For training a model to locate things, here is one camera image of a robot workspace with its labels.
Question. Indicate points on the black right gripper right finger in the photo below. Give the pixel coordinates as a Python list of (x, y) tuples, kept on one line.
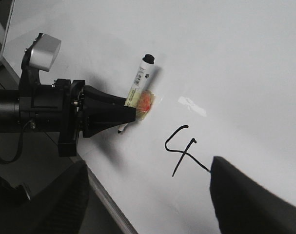
[(244, 207)]

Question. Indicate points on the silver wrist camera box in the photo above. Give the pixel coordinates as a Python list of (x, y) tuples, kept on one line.
[(44, 52)]

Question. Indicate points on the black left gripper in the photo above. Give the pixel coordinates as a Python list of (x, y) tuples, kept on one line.
[(55, 107)]

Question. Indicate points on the white whiteboard with aluminium frame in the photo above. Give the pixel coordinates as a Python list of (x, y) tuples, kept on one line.
[(225, 85)]

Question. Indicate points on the white whiteboard marker pen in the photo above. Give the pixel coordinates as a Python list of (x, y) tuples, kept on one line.
[(139, 97)]

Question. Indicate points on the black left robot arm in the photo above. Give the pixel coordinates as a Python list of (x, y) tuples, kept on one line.
[(10, 121)]

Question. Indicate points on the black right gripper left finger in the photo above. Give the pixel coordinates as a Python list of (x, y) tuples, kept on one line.
[(58, 209)]

